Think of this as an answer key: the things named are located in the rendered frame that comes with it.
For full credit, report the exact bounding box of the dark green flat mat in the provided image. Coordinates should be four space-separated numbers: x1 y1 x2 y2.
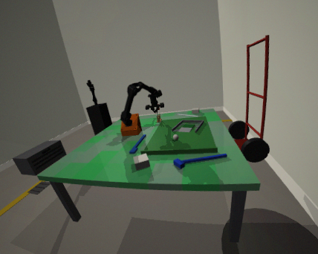
144 116 216 151

